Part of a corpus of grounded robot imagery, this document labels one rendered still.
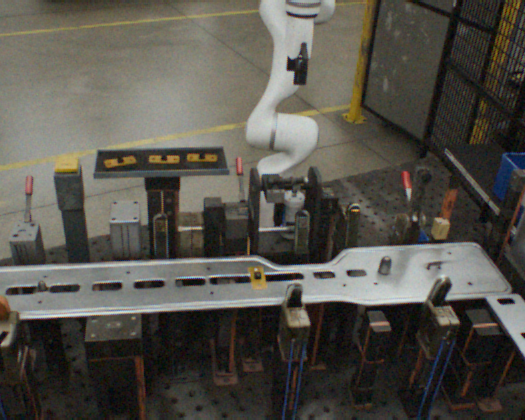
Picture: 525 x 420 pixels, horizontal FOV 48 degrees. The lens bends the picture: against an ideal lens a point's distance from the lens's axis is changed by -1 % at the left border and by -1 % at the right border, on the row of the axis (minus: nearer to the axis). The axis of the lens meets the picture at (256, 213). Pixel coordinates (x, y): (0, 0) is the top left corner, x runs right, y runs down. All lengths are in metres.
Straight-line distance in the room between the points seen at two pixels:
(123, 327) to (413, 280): 0.75
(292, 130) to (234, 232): 0.40
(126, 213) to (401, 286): 0.73
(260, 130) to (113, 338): 0.82
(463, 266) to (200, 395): 0.79
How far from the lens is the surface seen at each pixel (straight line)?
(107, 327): 1.36
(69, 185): 1.70
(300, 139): 1.83
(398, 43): 4.35
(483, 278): 1.68
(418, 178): 1.66
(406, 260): 1.66
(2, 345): 1.33
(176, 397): 1.64
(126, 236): 1.56
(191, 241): 1.57
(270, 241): 1.70
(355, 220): 1.66
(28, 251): 1.62
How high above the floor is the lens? 1.98
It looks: 34 degrees down
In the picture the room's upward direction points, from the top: 4 degrees clockwise
